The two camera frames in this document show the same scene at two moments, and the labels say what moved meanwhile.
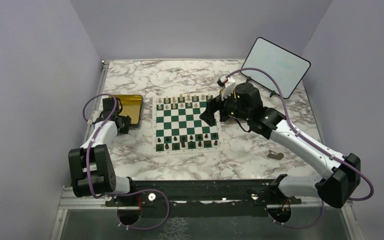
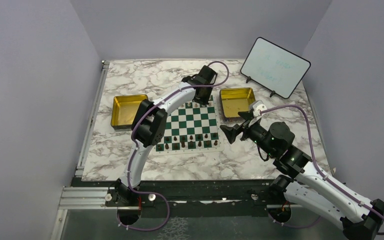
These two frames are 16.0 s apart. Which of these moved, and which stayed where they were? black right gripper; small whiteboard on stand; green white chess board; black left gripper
Moved: black right gripper; black left gripper
Stayed: small whiteboard on stand; green white chess board
